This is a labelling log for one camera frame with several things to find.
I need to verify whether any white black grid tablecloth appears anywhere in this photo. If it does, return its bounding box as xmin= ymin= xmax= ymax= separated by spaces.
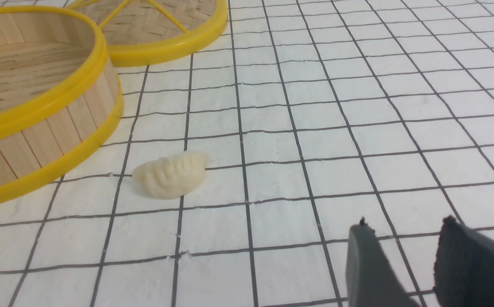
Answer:
xmin=0 ymin=0 xmax=494 ymax=307

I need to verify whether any yellow rimmed bamboo steamer tray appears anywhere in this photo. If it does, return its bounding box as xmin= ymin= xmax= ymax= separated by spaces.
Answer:
xmin=0 ymin=6 xmax=124 ymax=203

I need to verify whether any yellow woven bamboo steamer lid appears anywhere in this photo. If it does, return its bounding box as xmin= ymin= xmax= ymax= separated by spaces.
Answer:
xmin=68 ymin=0 xmax=228 ymax=67

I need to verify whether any white pleated dumpling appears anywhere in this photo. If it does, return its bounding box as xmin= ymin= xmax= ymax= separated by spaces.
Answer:
xmin=132 ymin=151 xmax=210 ymax=200

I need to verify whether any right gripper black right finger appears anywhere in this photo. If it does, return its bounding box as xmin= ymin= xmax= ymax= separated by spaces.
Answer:
xmin=433 ymin=216 xmax=494 ymax=307

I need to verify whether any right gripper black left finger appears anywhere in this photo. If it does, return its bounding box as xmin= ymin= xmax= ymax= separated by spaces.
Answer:
xmin=345 ymin=218 xmax=418 ymax=307

